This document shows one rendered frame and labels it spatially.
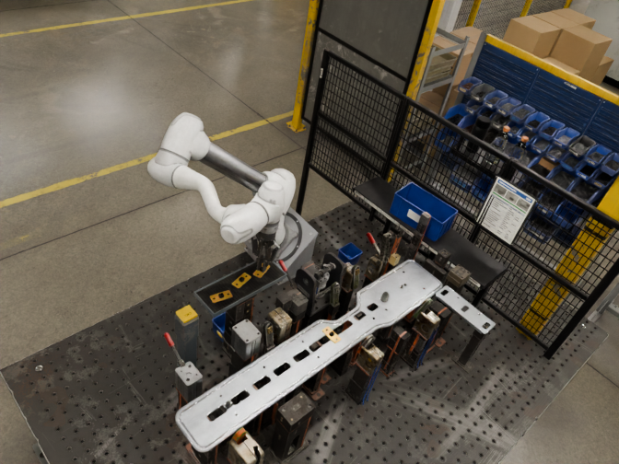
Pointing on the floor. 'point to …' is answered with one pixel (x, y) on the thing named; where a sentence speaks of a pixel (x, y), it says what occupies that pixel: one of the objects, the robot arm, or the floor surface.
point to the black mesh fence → (459, 201)
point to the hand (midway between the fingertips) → (262, 263)
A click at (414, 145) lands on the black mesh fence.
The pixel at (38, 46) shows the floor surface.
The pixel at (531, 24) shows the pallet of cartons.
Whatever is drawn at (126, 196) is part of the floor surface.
